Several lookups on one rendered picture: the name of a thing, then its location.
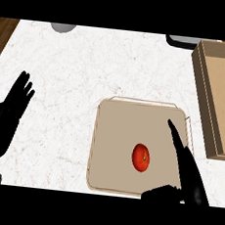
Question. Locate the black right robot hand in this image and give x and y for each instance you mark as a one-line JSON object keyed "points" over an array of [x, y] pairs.
{"points": [[190, 172]]}

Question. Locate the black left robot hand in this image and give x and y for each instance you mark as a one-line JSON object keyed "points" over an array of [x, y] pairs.
{"points": [[5, 119]]}

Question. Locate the red tomato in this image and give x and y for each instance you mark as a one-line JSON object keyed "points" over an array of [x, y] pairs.
{"points": [[140, 157]]}

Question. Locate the beige tray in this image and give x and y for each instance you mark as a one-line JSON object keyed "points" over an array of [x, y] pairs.
{"points": [[127, 142]]}

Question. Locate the brown cardboard box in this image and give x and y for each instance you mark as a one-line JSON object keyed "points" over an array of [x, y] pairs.
{"points": [[222, 96]]}

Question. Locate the brown wooden panel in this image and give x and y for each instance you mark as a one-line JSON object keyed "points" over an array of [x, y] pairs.
{"points": [[3, 35]]}

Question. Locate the grey round object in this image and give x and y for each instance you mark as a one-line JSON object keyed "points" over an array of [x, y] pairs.
{"points": [[62, 27]]}

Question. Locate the black and grey appliance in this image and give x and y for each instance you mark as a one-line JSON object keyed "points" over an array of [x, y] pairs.
{"points": [[184, 41]]}

